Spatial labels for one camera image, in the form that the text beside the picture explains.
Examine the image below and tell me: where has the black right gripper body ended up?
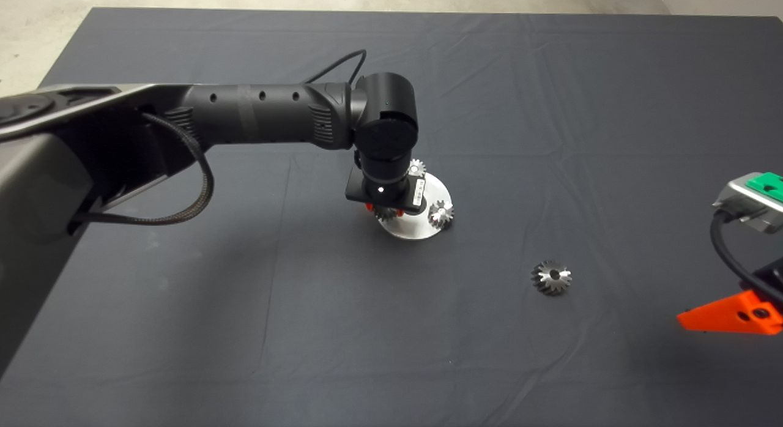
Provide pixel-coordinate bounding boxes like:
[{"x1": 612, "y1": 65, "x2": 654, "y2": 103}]
[{"x1": 752, "y1": 259, "x2": 783, "y2": 296}]

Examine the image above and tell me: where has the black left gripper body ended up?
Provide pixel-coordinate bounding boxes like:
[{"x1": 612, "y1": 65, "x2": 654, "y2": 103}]
[{"x1": 346, "y1": 170, "x2": 427, "y2": 215}]

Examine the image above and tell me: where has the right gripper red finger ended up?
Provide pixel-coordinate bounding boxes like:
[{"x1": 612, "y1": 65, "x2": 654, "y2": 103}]
[{"x1": 677, "y1": 291, "x2": 783, "y2": 336}]

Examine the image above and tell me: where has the large steel gear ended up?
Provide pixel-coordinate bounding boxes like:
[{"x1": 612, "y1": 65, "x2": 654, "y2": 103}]
[{"x1": 530, "y1": 259, "x2": 574, "y2": 297}]

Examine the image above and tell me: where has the round metal plate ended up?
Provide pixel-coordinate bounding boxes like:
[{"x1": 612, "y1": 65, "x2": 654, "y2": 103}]
[{"x1": 376, "y1": 172, "x2": 455, "y2": 241}]

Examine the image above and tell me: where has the dark grey table cloth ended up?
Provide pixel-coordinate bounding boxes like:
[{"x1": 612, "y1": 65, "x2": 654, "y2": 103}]
[{"x1": 0, "y1": 5, "x2": 783, "y2": 427}]

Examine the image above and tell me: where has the black right camera cable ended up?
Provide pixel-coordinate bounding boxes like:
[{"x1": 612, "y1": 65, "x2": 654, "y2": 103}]
[{"x1": 710, "y1": 210, "x2": 783, "y2": 305}]

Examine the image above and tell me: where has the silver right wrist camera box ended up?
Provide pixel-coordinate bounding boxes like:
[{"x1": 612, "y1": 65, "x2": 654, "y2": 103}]
[{"x1": 713, "y1": 173, "x2": 783, "y2": 235}]

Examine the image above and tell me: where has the green right camera mount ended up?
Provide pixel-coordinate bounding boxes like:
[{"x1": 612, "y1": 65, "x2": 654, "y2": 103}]
[{"x1": 748, "y1": 172, "x2": 783, "y2": 202}]

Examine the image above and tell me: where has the thin black left camera cable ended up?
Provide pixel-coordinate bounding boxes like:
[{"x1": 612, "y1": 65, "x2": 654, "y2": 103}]
[{"x1": 304, "y1": 49, "x2": 368, "y2": 86}]

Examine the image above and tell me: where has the braided black left arm cable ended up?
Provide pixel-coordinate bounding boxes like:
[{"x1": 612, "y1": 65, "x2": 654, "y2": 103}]
[{"x1": 89, "y1": 112, "x2": 216, "y2": 227}]

